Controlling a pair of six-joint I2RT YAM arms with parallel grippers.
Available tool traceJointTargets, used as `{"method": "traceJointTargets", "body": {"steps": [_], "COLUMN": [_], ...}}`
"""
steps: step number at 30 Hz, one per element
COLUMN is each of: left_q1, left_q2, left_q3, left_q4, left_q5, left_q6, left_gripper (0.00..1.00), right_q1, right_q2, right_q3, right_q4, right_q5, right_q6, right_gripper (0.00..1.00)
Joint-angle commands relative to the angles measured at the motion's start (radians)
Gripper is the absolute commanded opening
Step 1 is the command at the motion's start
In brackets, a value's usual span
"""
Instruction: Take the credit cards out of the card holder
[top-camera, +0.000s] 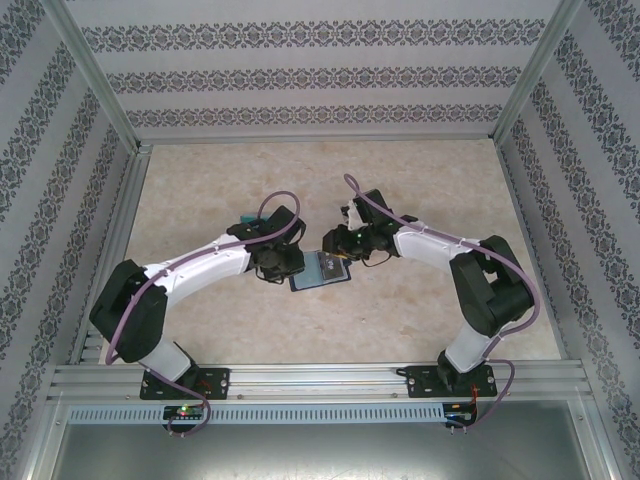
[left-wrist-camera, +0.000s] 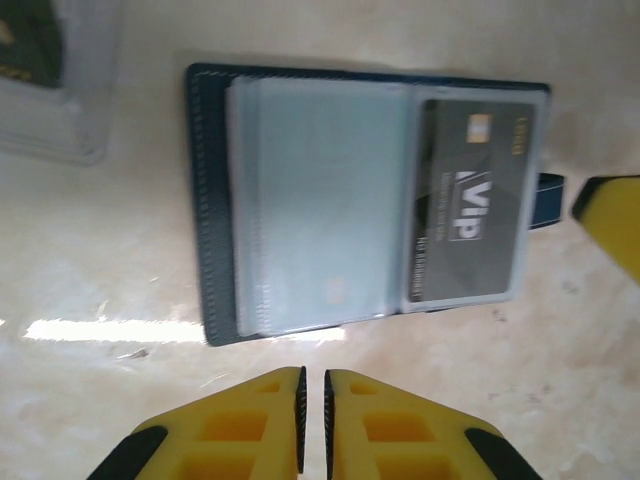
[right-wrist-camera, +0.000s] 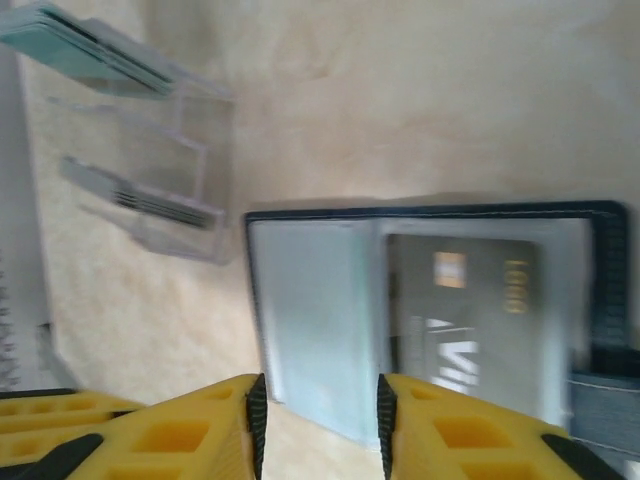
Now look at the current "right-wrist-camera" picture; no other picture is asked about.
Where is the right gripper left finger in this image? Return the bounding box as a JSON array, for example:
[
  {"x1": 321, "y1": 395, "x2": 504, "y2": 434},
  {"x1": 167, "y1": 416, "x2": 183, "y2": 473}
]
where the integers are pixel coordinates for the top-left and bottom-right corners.
[{"x1": 0, "y1": 372, "x2": 270, "y2": 480}]

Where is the dark blue card holder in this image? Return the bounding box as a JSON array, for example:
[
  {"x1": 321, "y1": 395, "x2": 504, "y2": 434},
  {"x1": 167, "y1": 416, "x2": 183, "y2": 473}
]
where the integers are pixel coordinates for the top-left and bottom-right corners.
[{"x1": 243, "y1": 199, "x2": 640, "y2": 466}]

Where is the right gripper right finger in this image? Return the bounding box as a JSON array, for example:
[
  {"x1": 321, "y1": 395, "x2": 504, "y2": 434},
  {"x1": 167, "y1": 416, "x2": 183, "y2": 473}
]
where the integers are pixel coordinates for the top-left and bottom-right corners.
[{"x1": 375, "y1": 372, "x2": 629, "y2": 480}]

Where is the dark grey card stack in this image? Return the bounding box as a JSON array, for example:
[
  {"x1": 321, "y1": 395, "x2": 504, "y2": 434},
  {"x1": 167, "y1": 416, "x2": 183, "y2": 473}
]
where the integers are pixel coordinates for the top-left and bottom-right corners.
[{"x1": 59, "y1": 155, "x2": 217, "y2": 232}]

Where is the clear acrylic card box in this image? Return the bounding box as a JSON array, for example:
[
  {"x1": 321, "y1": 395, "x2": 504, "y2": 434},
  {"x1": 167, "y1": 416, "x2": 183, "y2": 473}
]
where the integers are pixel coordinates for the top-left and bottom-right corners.
[{"x1": 47, "y1": 64, "x2": 236, "y2": 267}]

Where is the dark grey VIP card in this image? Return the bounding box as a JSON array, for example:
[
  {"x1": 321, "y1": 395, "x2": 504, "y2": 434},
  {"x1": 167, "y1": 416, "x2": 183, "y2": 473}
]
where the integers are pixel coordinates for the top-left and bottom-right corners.
[{"x1": 387, "y1": 233, "x2": 545, "y2": 401}]

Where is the green card stack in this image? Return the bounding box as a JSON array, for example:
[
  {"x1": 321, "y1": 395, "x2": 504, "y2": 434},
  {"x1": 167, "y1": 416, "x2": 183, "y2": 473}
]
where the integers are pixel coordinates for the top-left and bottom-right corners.
[{"x1": 0, "y1": 2, "x2": 176, "y2": 100}]

